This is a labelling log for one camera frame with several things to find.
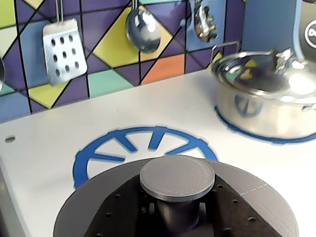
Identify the steel skimmer spoon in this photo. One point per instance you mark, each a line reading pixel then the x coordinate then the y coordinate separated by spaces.
pixel 1 74

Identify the shiny steel pot lid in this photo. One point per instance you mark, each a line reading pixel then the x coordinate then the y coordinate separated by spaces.
pixel 261 76

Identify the black Dell monitor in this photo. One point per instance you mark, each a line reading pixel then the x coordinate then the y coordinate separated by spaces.
pixel 309 27

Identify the gray toy sink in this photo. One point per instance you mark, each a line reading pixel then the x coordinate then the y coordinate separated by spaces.
pixel 5 197

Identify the steel slotted spatula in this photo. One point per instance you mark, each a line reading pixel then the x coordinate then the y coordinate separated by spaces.
pixel 64 54

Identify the steel ladle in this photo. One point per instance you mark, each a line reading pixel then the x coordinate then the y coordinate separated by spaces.
pixel 144 32

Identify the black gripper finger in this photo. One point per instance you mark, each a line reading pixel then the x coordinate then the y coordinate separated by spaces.
pixel 234 217
pixel 123 212

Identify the gray pot lid with knob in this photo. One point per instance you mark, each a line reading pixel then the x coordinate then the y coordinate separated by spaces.
pixel 176 175

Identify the blue toy kitchen unit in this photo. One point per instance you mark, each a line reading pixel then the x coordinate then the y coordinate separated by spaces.
pixel 172 103

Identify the small steel serving spoon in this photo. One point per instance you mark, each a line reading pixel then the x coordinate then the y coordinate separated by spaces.
pixel 205 22

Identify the blue printed stove burner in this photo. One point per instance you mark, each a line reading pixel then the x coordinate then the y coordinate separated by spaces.
pixel 81 168

